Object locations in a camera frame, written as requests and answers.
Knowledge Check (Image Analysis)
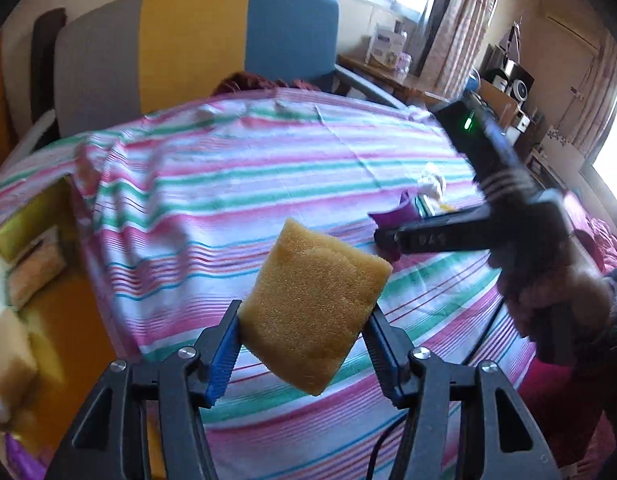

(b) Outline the pink patterned curtain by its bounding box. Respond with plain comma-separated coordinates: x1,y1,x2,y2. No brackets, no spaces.
429,0,500,97

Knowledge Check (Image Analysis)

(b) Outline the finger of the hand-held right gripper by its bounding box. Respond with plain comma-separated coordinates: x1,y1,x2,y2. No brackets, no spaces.
373,205,494,261

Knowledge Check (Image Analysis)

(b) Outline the yellow sponge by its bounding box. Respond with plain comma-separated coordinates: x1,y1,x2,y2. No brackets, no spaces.
8,242,66,308
237,217,393,396

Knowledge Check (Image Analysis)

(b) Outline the dark red cloth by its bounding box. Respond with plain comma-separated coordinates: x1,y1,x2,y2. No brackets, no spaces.
211,72,334,97

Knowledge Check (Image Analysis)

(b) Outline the striped bed sheet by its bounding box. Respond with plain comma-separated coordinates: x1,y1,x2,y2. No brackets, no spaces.
0,95,579,480

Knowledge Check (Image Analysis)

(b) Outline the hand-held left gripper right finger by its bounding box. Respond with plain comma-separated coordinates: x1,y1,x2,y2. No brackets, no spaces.
361,310,562,480

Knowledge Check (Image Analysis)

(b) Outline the person's right hand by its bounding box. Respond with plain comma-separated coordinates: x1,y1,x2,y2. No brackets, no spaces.
489,232,614,361

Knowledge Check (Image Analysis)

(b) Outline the white and yellow small item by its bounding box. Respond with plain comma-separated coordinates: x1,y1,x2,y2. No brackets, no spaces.
417,162,460,213

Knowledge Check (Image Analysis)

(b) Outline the beige sponge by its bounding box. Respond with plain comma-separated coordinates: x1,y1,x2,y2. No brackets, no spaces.
0,310,39,411

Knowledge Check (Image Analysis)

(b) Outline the purple plastic item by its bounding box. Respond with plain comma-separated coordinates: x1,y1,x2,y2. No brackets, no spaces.
2,432,42,478
367,190,422,233

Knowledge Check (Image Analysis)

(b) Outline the white patterned box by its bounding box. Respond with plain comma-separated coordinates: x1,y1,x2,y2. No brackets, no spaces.
533,125,587,177

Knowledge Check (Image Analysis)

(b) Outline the wooden desk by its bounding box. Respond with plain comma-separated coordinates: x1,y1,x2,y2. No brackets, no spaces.
339,55,452,110

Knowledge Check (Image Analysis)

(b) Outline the small white device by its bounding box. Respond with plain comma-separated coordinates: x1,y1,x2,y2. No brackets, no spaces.
506,112,532,144

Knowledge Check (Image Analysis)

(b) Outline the black cable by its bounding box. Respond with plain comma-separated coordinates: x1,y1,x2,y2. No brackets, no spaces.
366,302,507,480

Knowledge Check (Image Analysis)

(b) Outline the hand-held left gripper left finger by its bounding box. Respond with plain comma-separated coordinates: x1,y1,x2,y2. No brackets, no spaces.
43,299,244,480

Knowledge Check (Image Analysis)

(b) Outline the gold rectangular box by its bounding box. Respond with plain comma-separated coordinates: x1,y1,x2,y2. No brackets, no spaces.
0,177,164,480

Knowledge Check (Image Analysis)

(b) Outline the grey metal frame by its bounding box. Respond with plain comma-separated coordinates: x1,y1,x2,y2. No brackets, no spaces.
333,62,405,109

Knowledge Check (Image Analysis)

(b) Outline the brown cabinet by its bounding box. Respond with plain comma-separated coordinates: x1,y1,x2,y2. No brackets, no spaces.
476,80,519,127

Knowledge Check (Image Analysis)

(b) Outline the white bed rail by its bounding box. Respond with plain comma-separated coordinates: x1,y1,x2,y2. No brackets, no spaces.
7,109,59,162

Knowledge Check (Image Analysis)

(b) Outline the black silver stereo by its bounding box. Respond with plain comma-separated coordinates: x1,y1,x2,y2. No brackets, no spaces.
489,45,535,111

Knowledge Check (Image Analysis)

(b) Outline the grey yellow blue headboard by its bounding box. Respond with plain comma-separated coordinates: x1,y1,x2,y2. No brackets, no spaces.
53,0,339,136

